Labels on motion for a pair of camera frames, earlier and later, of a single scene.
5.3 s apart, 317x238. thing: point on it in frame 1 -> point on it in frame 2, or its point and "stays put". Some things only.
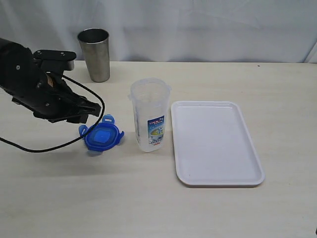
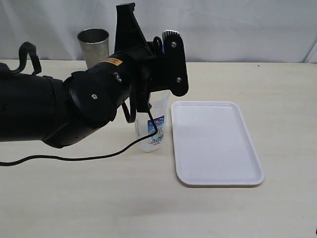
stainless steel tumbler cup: [95, 44] stays put
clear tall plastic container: [150, 97] stays put
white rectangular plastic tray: [212, 145] stays put
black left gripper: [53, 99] -> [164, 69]
